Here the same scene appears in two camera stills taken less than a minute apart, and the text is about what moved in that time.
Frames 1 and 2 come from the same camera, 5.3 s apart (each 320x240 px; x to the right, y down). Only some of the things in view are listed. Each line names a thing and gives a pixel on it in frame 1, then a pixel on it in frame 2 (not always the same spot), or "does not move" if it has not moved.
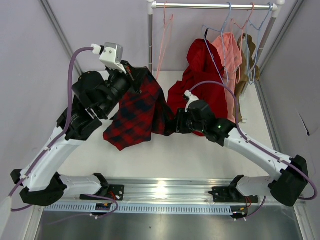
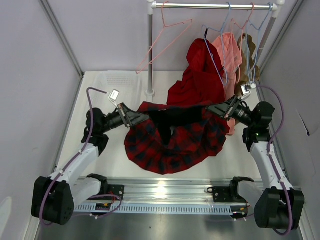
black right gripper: (180, 121) -> (233, 108)
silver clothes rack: (277, 8) does not move
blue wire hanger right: (257, 43) does not move
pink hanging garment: (232, 60) does not move
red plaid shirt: (141, 114) -> (173, 139)
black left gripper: (135, 75) -> (131, 118)
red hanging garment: (205, 80) does not move
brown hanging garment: (247, 71) does not move
